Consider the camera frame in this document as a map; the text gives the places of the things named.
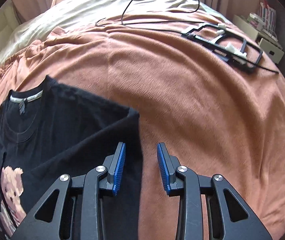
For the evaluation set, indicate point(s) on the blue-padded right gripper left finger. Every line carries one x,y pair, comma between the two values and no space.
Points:
72,207

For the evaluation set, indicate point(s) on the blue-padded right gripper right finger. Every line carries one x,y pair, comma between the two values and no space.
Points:
228,214

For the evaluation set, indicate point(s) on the black bear-print t-shirt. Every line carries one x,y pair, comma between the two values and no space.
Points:
56,129

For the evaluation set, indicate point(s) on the orange-brown bed blanket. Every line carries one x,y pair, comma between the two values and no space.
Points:
214,117

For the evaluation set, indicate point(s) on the cream bed sheet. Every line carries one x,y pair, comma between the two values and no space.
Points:
70,14

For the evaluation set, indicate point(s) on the white bedside drawer cabinet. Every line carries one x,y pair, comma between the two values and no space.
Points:
272,48

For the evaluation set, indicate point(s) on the white power strip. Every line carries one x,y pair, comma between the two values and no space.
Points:
272,35

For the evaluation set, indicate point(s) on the striped gift bag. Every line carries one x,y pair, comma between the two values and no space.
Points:
268,15

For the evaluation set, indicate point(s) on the black rectangular frame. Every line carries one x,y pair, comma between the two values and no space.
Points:
228,46

